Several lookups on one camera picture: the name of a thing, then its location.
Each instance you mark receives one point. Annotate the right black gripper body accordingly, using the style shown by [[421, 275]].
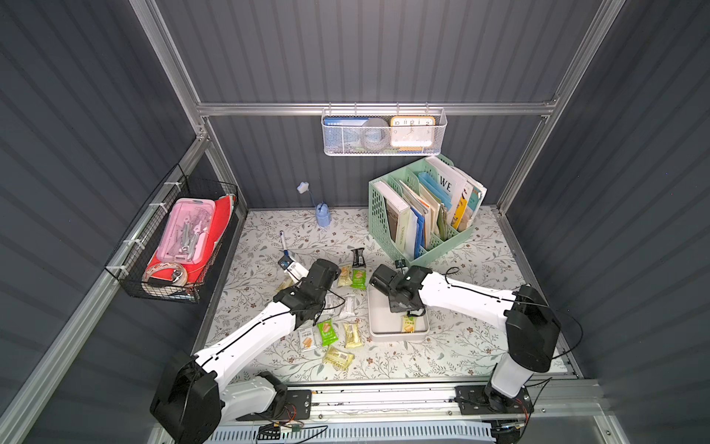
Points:
[[385, 280]]

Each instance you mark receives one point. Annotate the yellow cookie packet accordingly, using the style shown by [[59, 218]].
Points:
[[285, 284], [353, 337], [341, 360], [345, 277], [409, 324]]

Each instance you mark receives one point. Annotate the silver white cookie packet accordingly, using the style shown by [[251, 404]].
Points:
[[307, 340]]

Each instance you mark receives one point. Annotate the green cookie packet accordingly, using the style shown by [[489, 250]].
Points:
[[328, 333], [359, 279]]

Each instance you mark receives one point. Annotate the black cookie packet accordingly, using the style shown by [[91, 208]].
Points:
[[358, 260]]

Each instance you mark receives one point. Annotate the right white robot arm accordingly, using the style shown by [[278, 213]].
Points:
[[530, 325]]

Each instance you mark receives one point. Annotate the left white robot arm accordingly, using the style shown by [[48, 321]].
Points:
[[194, 395]]

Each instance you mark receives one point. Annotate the white storage box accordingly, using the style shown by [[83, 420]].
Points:
[[386, 326]]

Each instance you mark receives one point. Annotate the blue box in basket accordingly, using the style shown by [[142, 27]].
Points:
[[342, 135]]

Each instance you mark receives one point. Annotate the blue white marker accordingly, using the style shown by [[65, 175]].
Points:
[[284, 246]]

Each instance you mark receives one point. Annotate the blue folder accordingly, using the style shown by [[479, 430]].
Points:
[[419, 240]]

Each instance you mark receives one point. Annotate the white brown book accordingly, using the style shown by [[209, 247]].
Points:
[[398, 213]]

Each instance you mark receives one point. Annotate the mint green file organizer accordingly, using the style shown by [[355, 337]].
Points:
[[417, 185]]

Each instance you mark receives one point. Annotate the blue small bottle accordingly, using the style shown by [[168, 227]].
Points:
[[321, 209]]

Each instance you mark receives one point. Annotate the white book WE cover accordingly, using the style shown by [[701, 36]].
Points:
[[458, 188]]

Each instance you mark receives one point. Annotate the clear tape roll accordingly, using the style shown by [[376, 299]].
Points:
[[171, 274]]

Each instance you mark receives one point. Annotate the pink plastic case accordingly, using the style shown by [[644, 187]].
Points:
[[186, 231]]

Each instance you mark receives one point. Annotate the yellow white clock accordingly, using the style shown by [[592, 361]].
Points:
[[412, 132]]

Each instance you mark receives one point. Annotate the grey tape roll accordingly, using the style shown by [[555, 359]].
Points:
[[375, 135]]

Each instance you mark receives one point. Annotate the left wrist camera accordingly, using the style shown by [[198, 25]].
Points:
[[293, 269]]

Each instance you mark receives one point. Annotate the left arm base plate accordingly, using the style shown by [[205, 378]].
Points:
[[288, 405]]

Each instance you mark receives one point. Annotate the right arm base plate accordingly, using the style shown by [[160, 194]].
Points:
[[477, 400]]

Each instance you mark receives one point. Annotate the black wire side basket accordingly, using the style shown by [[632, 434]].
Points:
[[136, 251]]

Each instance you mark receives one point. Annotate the white wire wall basket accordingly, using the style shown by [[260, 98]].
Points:
[[387, 114]]

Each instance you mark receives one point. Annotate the aluminium rail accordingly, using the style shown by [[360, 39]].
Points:
[[556, 397]]

